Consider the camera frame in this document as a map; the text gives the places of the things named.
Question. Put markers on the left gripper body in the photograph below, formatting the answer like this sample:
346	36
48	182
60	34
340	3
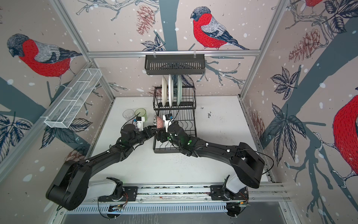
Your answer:
140	136

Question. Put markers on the pink floral bowl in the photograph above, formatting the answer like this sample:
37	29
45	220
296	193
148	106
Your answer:
158	122

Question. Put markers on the white plate middle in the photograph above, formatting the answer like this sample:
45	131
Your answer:
170	90

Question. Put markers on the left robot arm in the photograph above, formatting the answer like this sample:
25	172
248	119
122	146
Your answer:
70	186

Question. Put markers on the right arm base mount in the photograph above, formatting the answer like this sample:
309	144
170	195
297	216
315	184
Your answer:
231	189

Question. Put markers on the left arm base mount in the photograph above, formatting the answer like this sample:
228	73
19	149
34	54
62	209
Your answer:
117	192

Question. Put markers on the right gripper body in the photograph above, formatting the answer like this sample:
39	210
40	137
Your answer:
170	137

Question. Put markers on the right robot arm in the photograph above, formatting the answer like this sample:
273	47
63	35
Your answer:
246	162

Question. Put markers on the aluminium front rail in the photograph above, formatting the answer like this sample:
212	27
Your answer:
268	192

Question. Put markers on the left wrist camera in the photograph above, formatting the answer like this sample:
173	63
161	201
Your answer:
140	122

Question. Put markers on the white mesh wall basket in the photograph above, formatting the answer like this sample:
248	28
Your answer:
75	96

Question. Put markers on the clear glass tumbler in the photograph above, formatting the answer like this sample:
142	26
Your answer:
128	114

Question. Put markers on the cream plate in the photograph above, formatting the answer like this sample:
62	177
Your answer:
164	91

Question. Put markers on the black hanging wire shelf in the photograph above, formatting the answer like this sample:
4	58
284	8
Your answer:
188	64

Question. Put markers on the aluminium top crossbar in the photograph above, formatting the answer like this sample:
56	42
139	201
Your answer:
219	53

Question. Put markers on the green glass tumbler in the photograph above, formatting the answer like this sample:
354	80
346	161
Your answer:
141	112

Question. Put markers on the green plate right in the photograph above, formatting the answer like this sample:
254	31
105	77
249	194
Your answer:
179	90

